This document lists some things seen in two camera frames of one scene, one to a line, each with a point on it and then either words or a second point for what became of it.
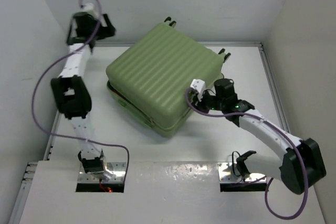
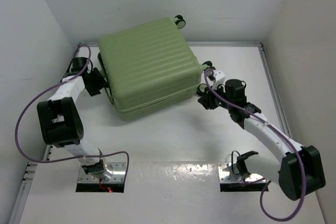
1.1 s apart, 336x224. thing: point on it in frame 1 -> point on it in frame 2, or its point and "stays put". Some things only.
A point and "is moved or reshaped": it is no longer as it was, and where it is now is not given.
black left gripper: x=105 y=32 -> x=101 y=82
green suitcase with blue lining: x=155 y=77 is moved or reshaped
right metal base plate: x=226 y=174 stays put
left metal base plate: x=117 y=169 stays put
